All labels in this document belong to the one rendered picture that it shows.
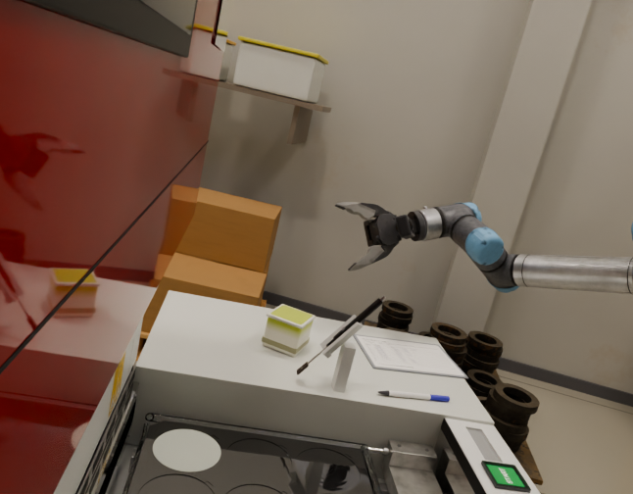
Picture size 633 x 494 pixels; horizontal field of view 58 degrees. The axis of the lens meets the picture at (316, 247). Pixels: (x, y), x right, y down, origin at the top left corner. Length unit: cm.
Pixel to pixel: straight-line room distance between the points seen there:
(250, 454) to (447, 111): 303
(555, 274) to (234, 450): 78
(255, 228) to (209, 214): 26
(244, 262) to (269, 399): 220
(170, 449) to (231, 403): 14
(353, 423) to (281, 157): 293
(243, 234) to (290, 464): 228
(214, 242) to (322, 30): 152
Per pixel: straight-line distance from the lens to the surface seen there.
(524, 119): 359
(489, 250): 129
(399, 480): 100
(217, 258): 317
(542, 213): 383
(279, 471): 91
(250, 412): 100
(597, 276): 130
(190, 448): 92
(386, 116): 370
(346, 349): 97
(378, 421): 103
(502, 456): 101
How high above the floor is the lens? 143
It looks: 14 degrees down
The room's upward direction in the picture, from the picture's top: 13 degrees clockwise
